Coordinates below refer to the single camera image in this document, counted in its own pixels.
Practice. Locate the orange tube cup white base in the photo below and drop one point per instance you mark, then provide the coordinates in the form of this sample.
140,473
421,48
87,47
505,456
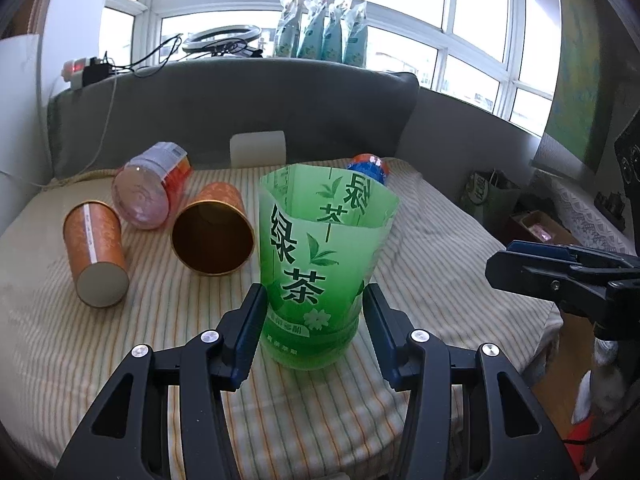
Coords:
97,245

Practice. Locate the clear plastic jar orange label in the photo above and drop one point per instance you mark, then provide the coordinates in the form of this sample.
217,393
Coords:
145,195

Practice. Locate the white power strip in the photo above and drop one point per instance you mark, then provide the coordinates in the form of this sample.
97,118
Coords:
74,71

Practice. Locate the black power adapter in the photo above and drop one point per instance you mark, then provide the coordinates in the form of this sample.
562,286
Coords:
96,74

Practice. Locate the green paper bag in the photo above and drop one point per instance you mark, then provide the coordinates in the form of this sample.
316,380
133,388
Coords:
487,205

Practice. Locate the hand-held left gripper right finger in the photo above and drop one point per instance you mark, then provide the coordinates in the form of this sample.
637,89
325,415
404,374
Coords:
382,332

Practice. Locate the grey sofa back cushion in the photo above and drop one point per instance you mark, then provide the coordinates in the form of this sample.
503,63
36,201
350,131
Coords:
240,100

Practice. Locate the green wall poster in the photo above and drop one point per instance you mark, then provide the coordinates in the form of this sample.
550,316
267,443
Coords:
580,70

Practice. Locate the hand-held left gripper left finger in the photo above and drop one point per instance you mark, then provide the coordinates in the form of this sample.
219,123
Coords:
248,332

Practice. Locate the white lace cloth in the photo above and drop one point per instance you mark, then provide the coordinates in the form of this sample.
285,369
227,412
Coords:
575,205

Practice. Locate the blue orange bottle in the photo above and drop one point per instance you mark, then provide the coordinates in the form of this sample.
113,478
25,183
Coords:
370,167

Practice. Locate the open orange paper tube cup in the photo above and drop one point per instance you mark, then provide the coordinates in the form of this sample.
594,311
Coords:
212,240

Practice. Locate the white window frame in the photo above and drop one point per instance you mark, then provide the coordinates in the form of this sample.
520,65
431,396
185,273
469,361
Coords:
447,20

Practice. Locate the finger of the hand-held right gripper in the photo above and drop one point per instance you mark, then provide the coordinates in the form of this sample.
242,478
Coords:
540,272
575,251

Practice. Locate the cardboard box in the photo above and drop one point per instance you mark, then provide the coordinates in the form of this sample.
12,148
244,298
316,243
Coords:
537,227

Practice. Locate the green cut bottle cup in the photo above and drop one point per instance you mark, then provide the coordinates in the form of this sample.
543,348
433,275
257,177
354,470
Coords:
310,260

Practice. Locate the pale green refill packet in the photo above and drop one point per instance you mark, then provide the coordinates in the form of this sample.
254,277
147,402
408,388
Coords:
312,32
289,30
333,37
356,40

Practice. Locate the black device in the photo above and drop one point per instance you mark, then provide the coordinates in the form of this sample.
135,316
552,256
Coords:
629,155

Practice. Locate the white foam block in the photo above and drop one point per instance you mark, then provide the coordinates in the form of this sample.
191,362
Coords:
257,147

